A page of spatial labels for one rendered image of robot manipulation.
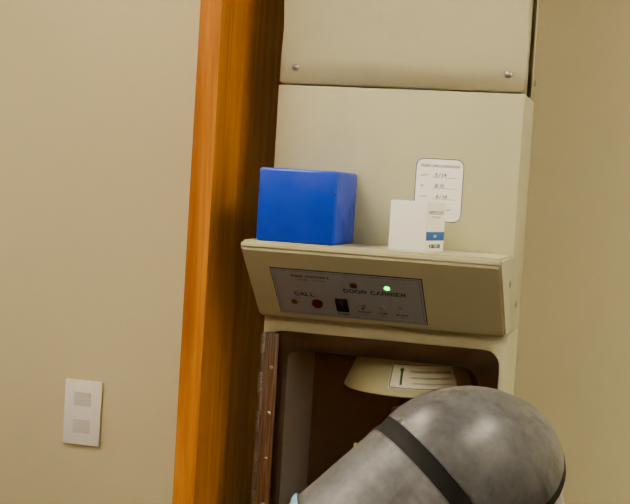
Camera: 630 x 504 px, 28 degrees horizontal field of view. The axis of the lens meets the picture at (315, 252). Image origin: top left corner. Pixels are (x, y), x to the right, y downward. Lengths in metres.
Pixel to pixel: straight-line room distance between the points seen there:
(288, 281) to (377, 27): 0.34
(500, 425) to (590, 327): 1.09
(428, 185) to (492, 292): 0.18
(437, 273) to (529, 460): 0.58
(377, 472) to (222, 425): 0.81
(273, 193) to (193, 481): 0.38
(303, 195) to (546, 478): 0.65
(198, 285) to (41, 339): 0.73
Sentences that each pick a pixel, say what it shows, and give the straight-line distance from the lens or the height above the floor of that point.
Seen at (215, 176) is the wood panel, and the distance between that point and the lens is 1.59.
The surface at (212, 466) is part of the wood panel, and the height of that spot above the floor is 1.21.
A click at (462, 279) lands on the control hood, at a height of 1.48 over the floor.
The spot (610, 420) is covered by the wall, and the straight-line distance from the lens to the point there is 2.03.
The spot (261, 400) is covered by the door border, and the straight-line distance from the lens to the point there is 1.66.
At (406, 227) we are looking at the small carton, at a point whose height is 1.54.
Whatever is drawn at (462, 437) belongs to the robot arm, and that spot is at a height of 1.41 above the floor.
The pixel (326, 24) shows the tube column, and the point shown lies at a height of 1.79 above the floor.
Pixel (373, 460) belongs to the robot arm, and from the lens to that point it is 0.91.
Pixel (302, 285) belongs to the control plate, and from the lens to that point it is 1.56.
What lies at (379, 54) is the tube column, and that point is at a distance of 1.62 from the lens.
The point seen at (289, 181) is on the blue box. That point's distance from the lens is 1.53.
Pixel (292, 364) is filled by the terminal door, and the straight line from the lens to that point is 1.64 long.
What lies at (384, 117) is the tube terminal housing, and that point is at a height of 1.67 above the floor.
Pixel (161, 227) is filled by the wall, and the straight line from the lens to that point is 2.17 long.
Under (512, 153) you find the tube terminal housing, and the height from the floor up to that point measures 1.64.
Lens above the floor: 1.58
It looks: 3 degrees down
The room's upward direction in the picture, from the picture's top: 4 degrees clockwise
